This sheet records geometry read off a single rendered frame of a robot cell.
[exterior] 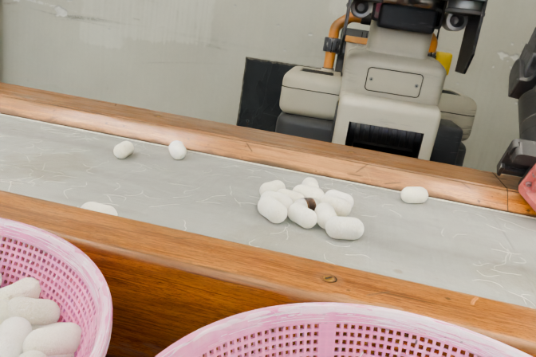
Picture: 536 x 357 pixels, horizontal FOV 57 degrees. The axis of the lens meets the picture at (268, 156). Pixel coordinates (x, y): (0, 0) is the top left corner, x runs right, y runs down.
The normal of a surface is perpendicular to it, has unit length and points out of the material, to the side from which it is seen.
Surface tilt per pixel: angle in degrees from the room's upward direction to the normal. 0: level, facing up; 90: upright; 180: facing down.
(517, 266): 0
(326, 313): 75
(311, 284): 0
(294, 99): 90
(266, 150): 45
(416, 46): 98
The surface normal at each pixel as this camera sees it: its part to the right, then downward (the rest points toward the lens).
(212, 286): -0.20, 0.22
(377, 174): -0.04, -0.51
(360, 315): 0.09, 0.00
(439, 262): 0.14, -0.96
